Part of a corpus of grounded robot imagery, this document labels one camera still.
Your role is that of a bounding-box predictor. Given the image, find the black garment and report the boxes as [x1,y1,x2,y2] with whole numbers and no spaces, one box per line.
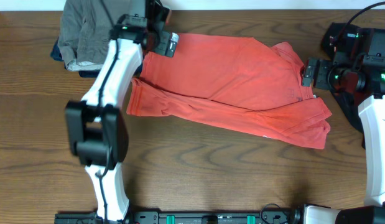
[321,22,363,133]

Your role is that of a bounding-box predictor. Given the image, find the orange soccer t-shirt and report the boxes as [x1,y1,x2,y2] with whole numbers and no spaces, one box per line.
[127,34,331,149]

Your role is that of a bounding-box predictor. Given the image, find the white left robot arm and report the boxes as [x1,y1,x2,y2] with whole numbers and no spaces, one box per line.
[55,15,179,223]

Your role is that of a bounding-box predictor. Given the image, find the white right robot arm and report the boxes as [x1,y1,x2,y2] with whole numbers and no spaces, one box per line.
[287,56,385,224]

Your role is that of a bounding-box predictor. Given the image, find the folded grey trousers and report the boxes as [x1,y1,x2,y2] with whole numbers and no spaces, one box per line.
[57,0,129,72]

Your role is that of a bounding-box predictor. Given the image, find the folded navy garment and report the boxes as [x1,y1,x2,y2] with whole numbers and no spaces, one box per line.
[50,37,143,78]

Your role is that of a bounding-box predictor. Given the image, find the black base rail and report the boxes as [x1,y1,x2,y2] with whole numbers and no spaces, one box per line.
[54,210,293,224]

